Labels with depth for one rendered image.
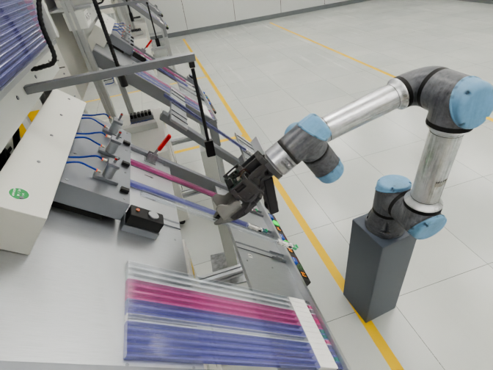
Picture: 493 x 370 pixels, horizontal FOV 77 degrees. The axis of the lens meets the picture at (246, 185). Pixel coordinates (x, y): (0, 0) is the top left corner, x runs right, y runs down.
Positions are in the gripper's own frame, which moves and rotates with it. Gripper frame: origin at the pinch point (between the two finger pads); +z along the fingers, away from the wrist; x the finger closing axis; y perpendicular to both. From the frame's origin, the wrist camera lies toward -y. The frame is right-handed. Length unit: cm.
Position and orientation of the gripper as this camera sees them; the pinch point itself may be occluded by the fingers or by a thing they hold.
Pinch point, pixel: (219, 219)
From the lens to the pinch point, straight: 82.0
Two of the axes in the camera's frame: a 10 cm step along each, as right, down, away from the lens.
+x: 2.8, 5.6, -7.8
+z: -7.4, 6.4, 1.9
